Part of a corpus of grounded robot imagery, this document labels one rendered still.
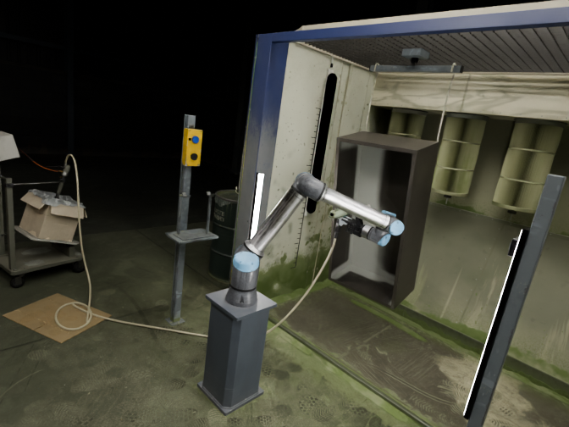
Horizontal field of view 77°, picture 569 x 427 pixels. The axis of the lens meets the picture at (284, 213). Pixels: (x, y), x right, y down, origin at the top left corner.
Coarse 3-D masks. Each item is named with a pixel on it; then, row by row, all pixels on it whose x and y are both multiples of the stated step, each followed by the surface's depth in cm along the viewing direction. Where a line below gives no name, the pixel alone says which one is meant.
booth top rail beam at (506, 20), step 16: (464, 16) 170; (480, 16) 165; (496, 16) 161; (512, 16) 156; (528, 16) 152; (544, 16) 149; (560, 16) 145; (288, 32) 247; (304, 32) 237; (320, 32) 228; (336, 32) 220; (352, 32) 212; (368, 32) 205; (384, 32) 198; (400, 32) 192; (416, 32) 187; (432, 32) 183; (448, 32) 179
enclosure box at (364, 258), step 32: (352, 160) 282; (384, 160) 276; (416, 160) 224; (352, 192) 296; (384, 192) 284; (416, 192) 238; (416, 224) 254; (352, 256) 325; (384, 256) 301; (416, 256) 273; (352, 288) 289; (384, 288) 293
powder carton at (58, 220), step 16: (32, 192) 328; (48, 192) 345; (32, 208) 325; (48, 208) 313; (64, 208) 321; (80, 208) 334; (32, 224) 321; (48, 224) 316; (64, 224) 328; (64, 240) 332
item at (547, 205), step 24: (552, 192) 124; (552, 216) 126; (528, 240) 130; (528, 264) 130; (528, 288) 133; (504, 312) 137; (504, 336) 138; (504, 360) 140; (480, 384) 145; (480, 408) 146
